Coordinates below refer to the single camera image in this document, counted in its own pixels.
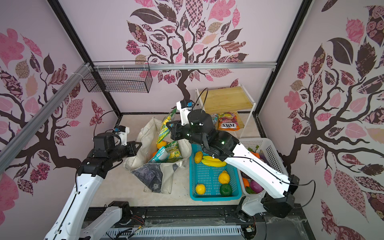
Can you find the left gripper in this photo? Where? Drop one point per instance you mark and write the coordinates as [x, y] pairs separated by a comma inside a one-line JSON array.
[[133, 150]]

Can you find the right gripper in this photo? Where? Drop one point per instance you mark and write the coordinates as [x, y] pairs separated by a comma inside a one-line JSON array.
[[177, 129]]

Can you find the yellow green candy bag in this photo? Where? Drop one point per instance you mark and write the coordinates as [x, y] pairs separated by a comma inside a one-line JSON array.
[[164, 131], [174, 152]]

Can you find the yellow red peach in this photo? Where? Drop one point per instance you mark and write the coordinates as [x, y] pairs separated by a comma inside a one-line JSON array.
[[161, 144]]

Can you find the beige canvas grocery bag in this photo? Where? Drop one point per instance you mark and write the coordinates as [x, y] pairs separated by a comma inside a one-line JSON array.
[[157, 177]]

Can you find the green Fox's bag top shelf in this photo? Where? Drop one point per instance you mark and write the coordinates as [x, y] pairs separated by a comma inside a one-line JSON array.
[[161, 156]]

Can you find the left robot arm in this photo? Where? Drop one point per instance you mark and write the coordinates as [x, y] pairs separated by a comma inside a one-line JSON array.
[[108, 152]]

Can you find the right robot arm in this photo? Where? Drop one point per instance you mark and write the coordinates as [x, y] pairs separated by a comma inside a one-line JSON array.
[[198, 128]]

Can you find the green Fox's candy bag lower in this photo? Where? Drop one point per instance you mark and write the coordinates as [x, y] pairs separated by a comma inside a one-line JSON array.
[[214, 118]]

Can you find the orange Fox's candy bag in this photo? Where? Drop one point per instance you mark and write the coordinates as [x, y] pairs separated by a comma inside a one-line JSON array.
[[228, 122]]

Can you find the wrinkled yellow fruit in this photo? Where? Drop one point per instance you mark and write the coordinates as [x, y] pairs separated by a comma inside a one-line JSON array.
[[198, 157]]

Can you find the teal plastic basket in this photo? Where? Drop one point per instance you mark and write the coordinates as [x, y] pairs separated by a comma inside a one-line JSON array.
[[209, 177]]

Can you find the yellow lemon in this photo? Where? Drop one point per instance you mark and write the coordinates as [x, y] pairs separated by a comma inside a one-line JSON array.
[[200, 189]]

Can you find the green pepper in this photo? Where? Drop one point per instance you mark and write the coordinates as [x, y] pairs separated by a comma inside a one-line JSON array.
[[226, 190]]

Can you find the green leafy toy vegetable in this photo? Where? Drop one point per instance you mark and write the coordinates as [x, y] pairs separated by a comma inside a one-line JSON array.
[[255, 149]]

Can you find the orange toy pumpkin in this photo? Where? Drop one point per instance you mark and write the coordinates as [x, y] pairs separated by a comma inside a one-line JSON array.
[[256, 154]]

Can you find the orange toy carrot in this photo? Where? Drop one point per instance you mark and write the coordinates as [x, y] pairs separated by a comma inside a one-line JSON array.
[[246, 182]]

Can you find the purple onion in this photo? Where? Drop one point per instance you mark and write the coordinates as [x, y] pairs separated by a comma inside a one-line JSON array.
[[257, 188]]

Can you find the white plastic basket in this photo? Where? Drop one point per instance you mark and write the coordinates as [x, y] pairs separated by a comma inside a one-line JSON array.
[[271, 156]]

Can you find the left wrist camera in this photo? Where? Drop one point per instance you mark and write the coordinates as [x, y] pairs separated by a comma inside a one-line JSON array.
[[122, 132]]

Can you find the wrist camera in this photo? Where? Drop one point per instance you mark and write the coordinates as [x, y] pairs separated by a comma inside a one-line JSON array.
[[122, 132], [184, 107]]

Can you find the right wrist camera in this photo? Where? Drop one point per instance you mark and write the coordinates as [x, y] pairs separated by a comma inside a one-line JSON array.
[[184, 107]]

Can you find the black wire wall basket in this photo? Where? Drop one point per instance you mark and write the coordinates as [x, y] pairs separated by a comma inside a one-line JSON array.
[[119, 77]]

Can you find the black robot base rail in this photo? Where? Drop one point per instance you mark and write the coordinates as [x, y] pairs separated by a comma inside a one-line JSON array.
[[224, 222]]

